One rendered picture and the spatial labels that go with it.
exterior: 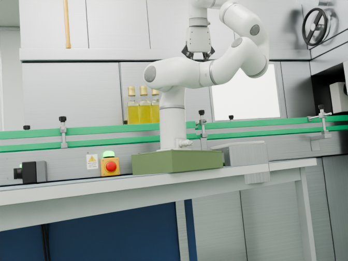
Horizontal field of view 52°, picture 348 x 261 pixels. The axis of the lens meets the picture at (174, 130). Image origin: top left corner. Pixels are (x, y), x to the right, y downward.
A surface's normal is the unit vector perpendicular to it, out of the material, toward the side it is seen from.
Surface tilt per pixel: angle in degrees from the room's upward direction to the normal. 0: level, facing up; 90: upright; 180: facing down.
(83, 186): 90
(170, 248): 90
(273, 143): 90
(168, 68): 85
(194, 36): 105
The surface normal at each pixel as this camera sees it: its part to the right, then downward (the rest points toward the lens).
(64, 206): 0.63, -0.14
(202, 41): 0.30, 0.18
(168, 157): -0.77, 0.00
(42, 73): 0.27, -0.12
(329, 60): -0.96, 0.06
